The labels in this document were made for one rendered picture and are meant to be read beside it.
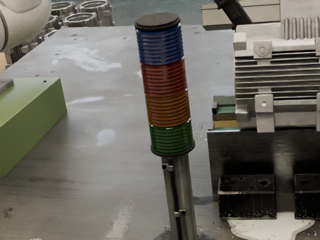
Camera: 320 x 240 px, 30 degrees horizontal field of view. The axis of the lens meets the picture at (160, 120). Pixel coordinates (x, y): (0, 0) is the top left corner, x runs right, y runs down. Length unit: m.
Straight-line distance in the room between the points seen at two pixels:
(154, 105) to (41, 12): 0.85
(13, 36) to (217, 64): 0.59
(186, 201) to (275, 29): 0.36
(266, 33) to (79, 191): 0.49
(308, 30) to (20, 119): 0.68
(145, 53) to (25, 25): 0.82
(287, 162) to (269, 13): 0.36
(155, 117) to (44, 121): 0.70
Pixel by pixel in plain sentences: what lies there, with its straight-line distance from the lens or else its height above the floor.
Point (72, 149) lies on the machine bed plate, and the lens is 1.39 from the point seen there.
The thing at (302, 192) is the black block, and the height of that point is 0.86.
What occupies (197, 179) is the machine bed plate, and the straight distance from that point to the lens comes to 1.20.
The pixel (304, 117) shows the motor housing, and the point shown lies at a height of 0.96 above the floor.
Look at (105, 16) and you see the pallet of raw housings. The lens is 3.55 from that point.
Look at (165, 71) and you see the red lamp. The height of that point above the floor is 1.16.
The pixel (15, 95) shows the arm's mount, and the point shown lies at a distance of 1.48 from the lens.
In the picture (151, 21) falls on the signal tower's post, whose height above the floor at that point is 1.22.
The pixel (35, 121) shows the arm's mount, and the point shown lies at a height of 0.85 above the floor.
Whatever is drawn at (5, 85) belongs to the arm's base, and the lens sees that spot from 1.54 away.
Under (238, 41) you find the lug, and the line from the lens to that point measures 1.03.
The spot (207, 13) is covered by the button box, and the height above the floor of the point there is 1.06.
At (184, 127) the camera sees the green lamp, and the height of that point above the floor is 1.07.
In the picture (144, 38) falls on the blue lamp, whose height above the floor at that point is 1.20.
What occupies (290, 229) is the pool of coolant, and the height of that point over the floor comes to 0.80.
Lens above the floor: 1.44
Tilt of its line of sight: 26 degrees down
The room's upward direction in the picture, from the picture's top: 8 degrees counter-clockwise
